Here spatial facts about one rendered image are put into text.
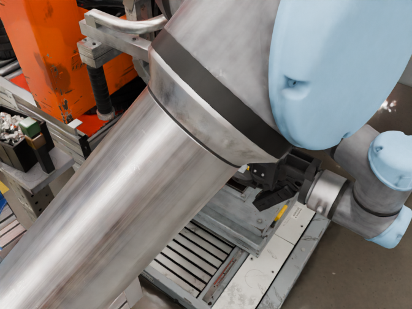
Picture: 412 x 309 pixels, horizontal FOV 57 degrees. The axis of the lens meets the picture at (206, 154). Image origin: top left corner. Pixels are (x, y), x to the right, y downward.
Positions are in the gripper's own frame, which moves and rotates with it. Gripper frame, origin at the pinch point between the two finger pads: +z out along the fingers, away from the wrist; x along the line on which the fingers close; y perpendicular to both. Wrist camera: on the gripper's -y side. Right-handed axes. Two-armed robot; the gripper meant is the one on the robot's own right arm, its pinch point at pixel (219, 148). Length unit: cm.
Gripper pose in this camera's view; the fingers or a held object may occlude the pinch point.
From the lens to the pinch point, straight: 76.2
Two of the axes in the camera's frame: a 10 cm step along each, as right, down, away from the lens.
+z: -8.1, -4.2, 4.0
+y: 0.0, -6.9, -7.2
